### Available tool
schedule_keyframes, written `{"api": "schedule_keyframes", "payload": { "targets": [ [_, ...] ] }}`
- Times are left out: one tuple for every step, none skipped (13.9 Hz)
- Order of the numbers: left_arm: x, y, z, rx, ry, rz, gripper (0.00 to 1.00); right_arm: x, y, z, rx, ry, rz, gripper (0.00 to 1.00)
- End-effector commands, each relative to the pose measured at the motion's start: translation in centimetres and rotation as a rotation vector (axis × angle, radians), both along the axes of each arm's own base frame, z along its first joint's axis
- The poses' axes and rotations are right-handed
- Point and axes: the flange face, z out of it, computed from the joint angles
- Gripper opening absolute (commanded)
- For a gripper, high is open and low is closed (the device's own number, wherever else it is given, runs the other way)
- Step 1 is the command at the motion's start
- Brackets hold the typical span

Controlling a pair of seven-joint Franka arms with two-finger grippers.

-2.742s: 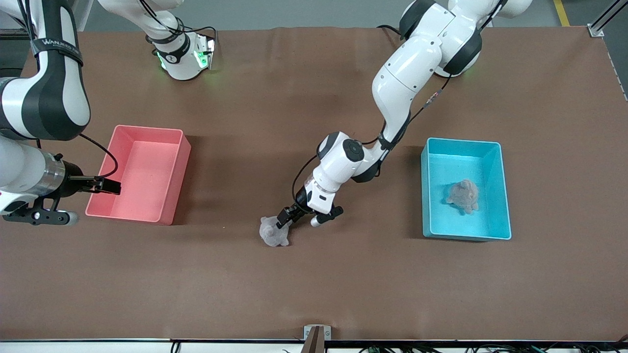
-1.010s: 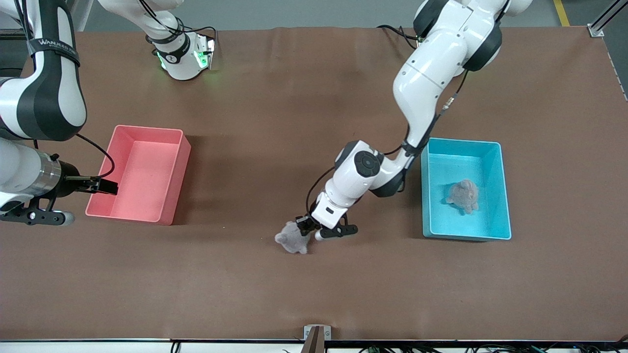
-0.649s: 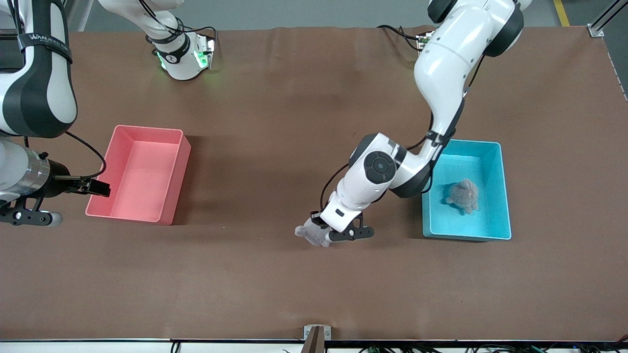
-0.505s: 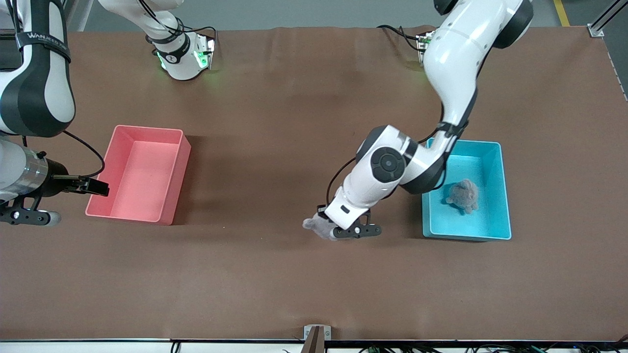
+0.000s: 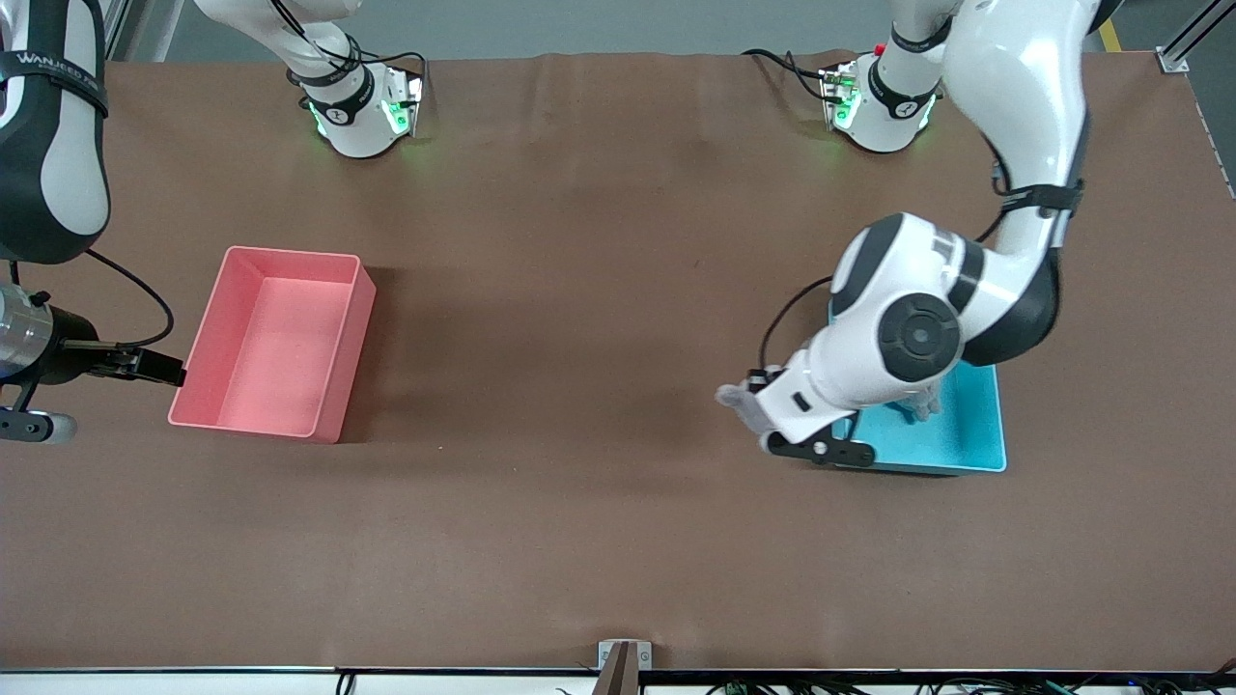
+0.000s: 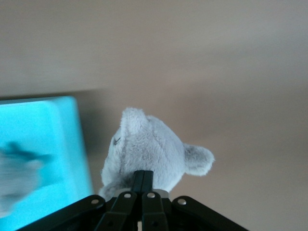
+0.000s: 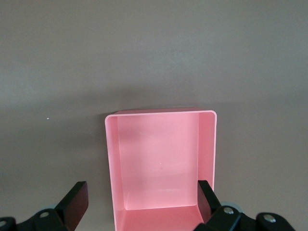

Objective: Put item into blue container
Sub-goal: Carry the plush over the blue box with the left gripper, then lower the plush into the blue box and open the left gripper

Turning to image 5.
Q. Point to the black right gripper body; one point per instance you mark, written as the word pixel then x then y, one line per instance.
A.
pixel 71 353

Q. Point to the grey plush toy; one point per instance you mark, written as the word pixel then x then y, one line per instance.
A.
pixel 922 405
pixel 736 401

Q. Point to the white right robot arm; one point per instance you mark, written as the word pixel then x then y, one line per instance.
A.
pixel 72 174

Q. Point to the left arm base connector plate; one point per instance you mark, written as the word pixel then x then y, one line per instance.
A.
pixel 838 97

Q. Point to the right arm base connector plate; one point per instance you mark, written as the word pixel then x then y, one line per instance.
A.
pixel 404 101

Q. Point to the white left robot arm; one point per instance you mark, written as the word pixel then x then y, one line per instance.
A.
pixel 850 376

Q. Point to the pink plastic box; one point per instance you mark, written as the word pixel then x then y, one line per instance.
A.
pixel 280 367

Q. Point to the blue plastic box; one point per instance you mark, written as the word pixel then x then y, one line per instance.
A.
pixel 966 434

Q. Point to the brown table mat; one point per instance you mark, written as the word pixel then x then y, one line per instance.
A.
pixel 579 541

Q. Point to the grey metal bracket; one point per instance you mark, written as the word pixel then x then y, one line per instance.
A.
pixel 645 656

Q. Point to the upright aluminium frame profile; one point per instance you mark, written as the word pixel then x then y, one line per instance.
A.
pixel 118 29

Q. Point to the brown post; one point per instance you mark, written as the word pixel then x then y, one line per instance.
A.
pixel 618 676

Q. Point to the aluminium frame profile with foot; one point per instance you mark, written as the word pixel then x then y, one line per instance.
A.
pixel 1173 61

